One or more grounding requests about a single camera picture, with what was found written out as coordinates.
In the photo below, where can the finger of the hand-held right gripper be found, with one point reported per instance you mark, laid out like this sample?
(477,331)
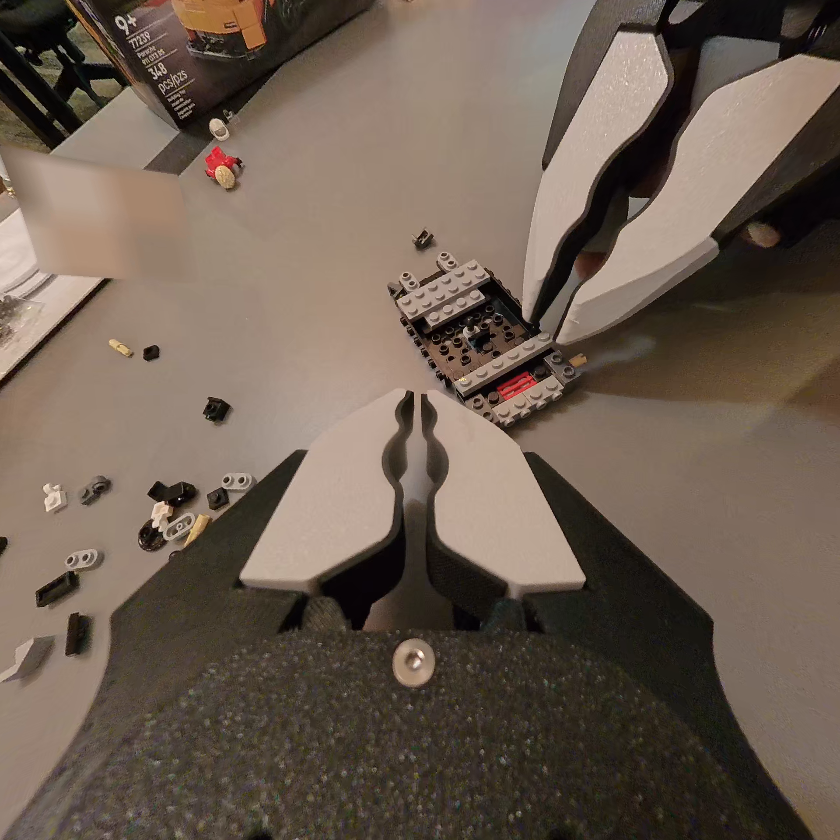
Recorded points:
(590,151)
(709,184)

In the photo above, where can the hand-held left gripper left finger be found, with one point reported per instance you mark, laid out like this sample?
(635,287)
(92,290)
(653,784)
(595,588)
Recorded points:
(328,512)

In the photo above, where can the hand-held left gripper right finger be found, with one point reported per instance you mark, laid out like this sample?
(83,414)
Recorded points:
(499,512)

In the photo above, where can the black brick car chassis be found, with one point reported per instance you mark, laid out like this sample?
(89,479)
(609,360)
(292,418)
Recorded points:
(472,341)

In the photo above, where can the grey desk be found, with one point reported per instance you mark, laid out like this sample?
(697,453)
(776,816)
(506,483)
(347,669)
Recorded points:
(328,229)

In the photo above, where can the person's right hand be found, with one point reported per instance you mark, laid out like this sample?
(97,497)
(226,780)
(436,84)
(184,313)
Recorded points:
(761,235)

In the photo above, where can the black clip brick piece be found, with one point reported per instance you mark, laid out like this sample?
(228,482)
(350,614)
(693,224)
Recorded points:
(216,410)

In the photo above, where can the small black tile piece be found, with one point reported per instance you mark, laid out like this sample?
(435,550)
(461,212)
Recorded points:
(151,352)

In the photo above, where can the pile of small brick pieces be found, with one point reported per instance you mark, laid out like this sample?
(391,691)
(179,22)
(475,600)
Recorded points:
(84,558)

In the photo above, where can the tan pin brick piece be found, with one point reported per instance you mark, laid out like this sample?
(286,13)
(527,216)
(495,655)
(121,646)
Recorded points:
(121,348)

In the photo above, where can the white wooden book stand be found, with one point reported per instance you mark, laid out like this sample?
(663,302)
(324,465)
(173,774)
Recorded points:
(52,315)

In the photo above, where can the white toy helmet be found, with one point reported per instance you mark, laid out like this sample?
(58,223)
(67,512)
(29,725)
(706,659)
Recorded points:
(220,128)

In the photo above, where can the clear bag of dark parts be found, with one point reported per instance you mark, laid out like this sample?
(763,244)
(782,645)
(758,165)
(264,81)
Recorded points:
(10,318)

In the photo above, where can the black toy car box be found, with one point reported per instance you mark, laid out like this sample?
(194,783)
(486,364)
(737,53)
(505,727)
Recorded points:
(197,65)

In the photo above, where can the black office chair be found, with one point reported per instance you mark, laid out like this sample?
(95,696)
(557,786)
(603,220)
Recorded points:
(72,39)

